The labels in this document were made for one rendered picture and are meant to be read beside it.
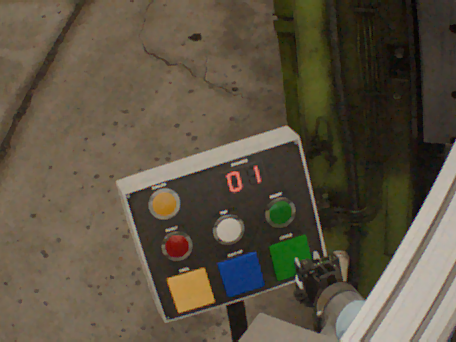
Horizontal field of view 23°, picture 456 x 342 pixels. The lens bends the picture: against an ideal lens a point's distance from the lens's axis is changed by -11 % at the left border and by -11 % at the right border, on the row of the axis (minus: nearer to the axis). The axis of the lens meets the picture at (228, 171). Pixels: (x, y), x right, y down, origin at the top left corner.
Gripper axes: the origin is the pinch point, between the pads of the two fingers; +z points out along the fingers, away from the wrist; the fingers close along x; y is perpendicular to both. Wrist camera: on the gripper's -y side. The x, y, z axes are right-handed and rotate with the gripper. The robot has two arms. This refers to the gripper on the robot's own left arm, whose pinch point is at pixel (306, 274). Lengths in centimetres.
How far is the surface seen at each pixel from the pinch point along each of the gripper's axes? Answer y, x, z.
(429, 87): 28.2, -32.0, -3.2
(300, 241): 2.8, -2.3, 9.6
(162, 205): 17.9, 20.4, 10.0
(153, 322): -54, 23, 119
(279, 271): -1.7, 3.0, 9.6
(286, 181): 14.8, -2.5, 10.4
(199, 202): 16.1, 13.8, 10.4
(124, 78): -3, 2, 207
